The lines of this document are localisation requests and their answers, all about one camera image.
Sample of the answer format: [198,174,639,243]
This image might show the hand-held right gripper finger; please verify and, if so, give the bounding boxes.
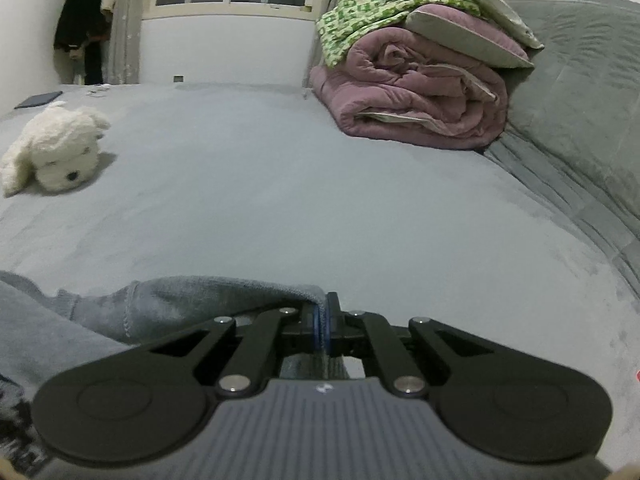
[324,291,506,400]
[134,302,326,400]

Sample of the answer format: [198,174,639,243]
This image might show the grey sweater with black pattern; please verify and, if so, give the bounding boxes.
[0,270,351,478]

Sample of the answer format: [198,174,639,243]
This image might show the dark hanging clothes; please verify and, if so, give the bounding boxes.
[52,0,118,86]

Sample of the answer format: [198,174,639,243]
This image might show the grey bed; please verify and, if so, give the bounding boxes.
[0,80,640,480]

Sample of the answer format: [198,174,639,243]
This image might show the folded pink quilt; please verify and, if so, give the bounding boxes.
[308,26,508,151]

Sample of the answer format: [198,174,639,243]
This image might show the white plush dog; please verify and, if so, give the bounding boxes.
[0,101,112,197]

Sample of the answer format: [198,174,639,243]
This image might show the green checked blanket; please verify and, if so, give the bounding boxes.
[316,0,545,67]

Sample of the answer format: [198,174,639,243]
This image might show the grey quilted bed cover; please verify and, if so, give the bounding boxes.
[482,0,640,311]

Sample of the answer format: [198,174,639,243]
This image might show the dark tablet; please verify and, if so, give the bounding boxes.
[14,91,64,110]

